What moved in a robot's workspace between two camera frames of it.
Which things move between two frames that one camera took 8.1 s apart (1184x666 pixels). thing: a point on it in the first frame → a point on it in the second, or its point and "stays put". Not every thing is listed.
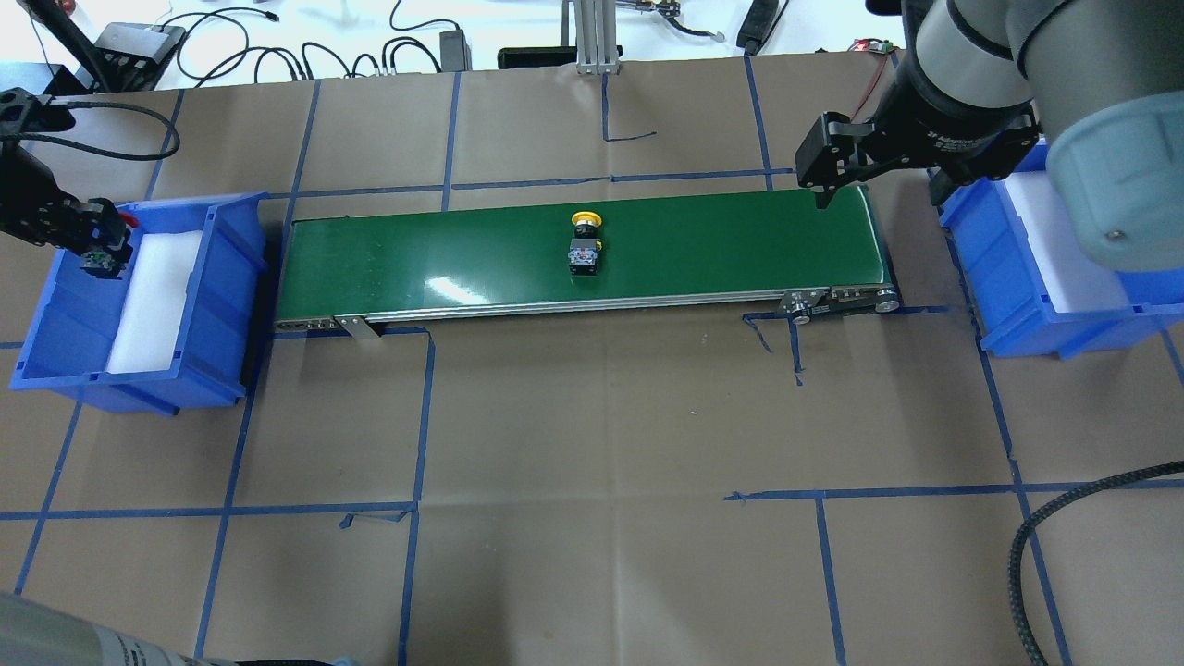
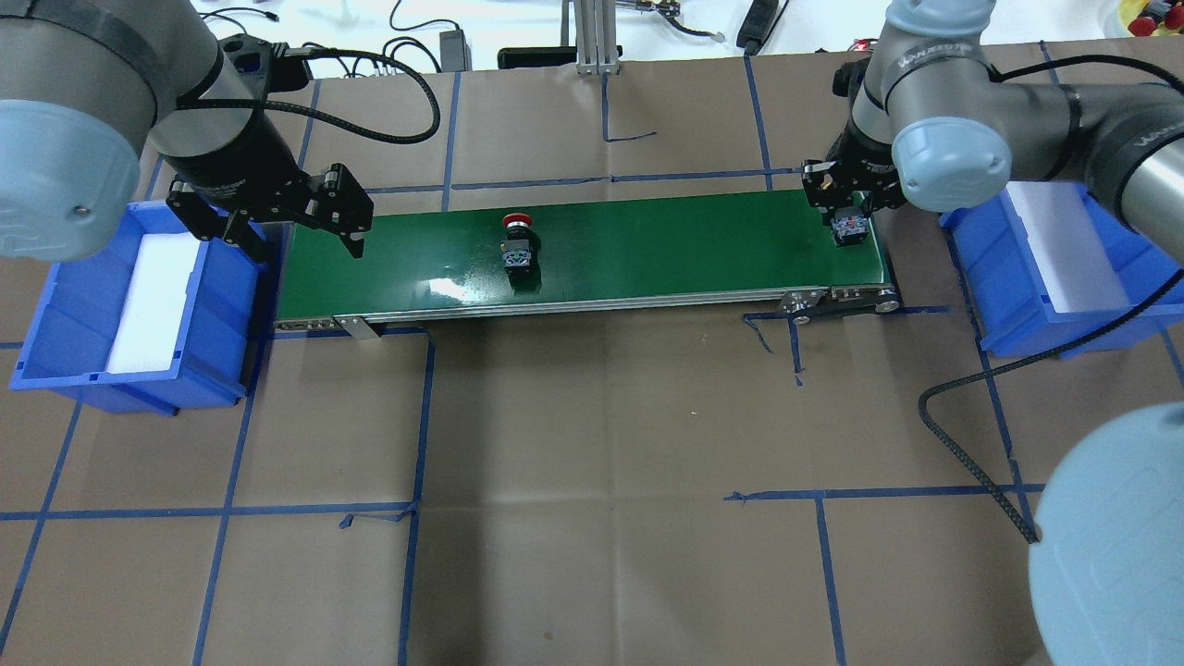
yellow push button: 585,244 → 849,229
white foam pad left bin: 149,328 stays put
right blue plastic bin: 1006,287 stays put
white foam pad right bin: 1075,280 stays put
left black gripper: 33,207 → 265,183
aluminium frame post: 596,34 stays put
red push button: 109,262 → 521,252
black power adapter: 455,54 stays put
